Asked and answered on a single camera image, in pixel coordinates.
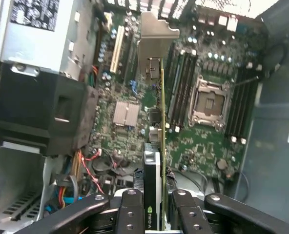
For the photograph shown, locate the round coin cell battery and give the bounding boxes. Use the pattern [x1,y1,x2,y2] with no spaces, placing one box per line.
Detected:
[216,158,227,171]

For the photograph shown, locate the green motherboard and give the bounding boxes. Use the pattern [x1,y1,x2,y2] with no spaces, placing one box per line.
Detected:
[87,6,266,187]

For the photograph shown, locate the grey metal PC case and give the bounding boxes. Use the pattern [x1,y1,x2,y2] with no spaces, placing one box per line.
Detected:
[0,0,289,234]

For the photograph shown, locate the silver chipset heatsink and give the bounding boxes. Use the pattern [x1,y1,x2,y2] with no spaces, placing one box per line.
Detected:
[112,100,141,128]

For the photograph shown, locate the black RAM slot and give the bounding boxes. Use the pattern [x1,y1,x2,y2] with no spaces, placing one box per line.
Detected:
[181,50,199,134]
[171,50,186,131]
[176,51,192,132]
[166,43,177,120]
[240,64,262,144]
[229,62,253,142]
[235,65,257,143]
[225,73,246,137]

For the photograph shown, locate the metal CPU socket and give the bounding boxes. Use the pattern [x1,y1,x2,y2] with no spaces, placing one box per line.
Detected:
[187,75,233,130]

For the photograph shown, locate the black plastic drive bay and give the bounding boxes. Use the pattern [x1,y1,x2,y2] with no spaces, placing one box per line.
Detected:
[0,60,100,157]

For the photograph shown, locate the black expansion slot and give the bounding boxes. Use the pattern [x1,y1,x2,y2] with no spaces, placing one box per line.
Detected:
[130,34,140,80]
[121,30,133,78]

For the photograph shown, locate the white expansion slot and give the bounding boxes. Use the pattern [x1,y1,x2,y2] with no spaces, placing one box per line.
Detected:
[109,25,125,74]

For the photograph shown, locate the silver power supply unit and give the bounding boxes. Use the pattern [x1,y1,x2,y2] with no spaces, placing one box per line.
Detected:
[0,0,100,82]

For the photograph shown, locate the black white power supply label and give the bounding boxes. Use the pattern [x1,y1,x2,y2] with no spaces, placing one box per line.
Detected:
[9,0,62,32]

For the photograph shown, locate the red black twisted wire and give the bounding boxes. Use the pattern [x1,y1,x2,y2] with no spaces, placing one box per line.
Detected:
[78,148,105,195]

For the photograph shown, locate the blue data wire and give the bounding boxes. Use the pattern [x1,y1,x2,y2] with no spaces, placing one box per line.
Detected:
[44,186,83,213]

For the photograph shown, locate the grey flat ribbon wire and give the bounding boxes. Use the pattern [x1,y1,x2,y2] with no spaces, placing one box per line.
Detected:
[41,174,80,203]

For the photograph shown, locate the yellow orange wire bundle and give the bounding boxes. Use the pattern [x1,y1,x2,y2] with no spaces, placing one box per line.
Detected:
[70,150,83,177]

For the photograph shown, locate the thin black looped wire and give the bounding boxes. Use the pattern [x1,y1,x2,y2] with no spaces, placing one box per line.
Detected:
[264,41,289,73]

